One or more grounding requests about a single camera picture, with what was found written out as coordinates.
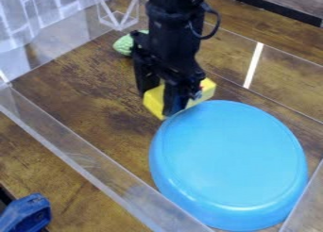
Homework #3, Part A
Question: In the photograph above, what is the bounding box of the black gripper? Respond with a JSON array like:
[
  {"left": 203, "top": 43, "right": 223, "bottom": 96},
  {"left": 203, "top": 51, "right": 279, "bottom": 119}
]
[{"left": 130, "top": 3, "right": 206, "bottom": 117}]

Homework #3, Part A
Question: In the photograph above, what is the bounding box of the yellow brick with label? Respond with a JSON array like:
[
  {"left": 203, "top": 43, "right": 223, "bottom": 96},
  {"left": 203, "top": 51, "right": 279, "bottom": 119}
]
[{"left": 143, "top": 78, "right": 216, "bottom": 120}]

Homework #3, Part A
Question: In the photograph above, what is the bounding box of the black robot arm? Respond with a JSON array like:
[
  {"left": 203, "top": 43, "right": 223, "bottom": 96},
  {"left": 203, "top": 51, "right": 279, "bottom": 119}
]
[{"left": 130, "top": 0, "right": 206, "bottom": 117}]

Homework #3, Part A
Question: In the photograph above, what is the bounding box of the blue round tray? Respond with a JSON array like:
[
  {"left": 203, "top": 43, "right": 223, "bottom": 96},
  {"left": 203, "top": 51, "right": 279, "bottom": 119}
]
[{"left": 149, "top": 100, "right": 309, "bottom": 232}]

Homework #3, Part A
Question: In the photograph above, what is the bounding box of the green knobbly toy vegetable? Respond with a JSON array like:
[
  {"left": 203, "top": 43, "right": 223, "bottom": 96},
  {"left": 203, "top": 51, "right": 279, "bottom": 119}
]
[{"left": 113, "top": 34, "right": 135, "bottom": 57}]

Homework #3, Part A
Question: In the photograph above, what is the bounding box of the blue clamp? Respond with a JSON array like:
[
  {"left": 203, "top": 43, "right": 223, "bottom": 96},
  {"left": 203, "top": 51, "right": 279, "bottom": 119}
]
[{"left": 0, "top": 193, "right": 53, "bottom": 232}]

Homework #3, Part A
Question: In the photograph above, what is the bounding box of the clear acrylic enclosure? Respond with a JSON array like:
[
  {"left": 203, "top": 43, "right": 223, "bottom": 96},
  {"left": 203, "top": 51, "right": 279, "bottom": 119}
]
[{"left": 0, "top": 0, "right": 323, "bottom": 232}]

